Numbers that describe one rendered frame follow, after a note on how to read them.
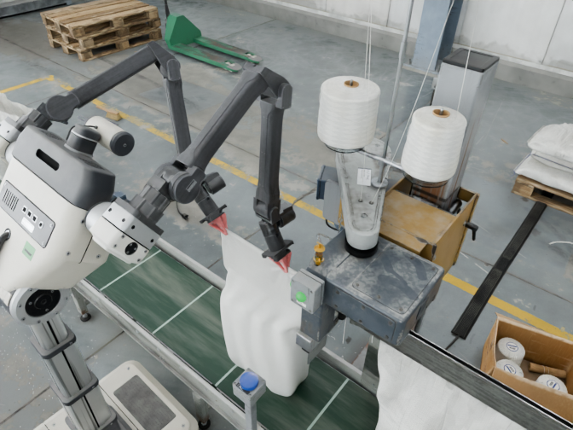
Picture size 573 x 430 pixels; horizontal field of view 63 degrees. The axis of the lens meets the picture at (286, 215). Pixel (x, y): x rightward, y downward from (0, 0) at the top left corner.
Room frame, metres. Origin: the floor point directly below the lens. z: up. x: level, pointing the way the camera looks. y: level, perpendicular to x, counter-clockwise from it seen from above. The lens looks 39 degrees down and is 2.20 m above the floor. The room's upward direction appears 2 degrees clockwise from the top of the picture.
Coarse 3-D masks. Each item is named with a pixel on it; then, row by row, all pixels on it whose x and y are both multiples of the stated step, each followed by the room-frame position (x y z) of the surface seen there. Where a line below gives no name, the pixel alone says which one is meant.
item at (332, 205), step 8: (328, 184) 1.28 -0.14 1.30; (336, 184) 1.27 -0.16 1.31; (328, 192) 1.28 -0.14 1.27; (336, 192) 1.26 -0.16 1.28; (328, 200) 1.28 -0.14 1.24; (336, 200) 1.26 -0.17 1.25; (328, 208) 1.28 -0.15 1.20; (336, 208) 1.26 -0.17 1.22; (328, 216) 1.28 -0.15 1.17; (336, 216) 1.26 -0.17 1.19
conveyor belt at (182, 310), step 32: (160, 256) 1.86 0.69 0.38; (128, 288) 1.62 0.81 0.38; (160, 288) 1.62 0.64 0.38; (192, 288) 1.63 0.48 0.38; (160, 320) 1.42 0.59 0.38; (192, 320) 1.43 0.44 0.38; (192, 352) 1.25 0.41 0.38; (224, 352) 1.25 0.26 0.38; (224, 384) 1.09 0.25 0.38; (320, 384) 1.11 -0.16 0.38; (352, 384) 1.11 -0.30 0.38; (288, 416) 0.96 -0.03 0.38; (320, 416) 0.96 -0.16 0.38; (352, 416) 0.96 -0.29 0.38
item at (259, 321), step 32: (224, 256) 1.31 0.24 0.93; (256, 256) 1.20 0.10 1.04; (224, 288) 1.25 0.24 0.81; (256, 288) 1.19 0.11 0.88; (288, 288) 1.11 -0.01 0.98; (224, 320) 1.21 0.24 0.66; (256, 320) 1.11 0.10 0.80; (288, 320) 1.07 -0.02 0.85; (256, 352) 1.09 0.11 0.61; (288, 352) 1.02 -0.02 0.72; (288, 384) 1.02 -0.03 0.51
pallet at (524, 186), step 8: (520, 176) 3.13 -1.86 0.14; (520, 184) 3.08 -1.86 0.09; (528, 184) 3.04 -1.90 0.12; (536, 184) 3.02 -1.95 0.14; (544, 184) 3.01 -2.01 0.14; (512, 192) 3.09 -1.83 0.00; (520, 192) 3.06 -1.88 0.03; (528, 192) 3.03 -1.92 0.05; (552, 192) 2.94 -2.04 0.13; (560, 192) 2.92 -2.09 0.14; (536, 200) 2.98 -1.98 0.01; (544, 200) 2.97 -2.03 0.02; (552, 200) 2.97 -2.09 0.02; (560, 208) 2.88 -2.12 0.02; (568, 208) 2.87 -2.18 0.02
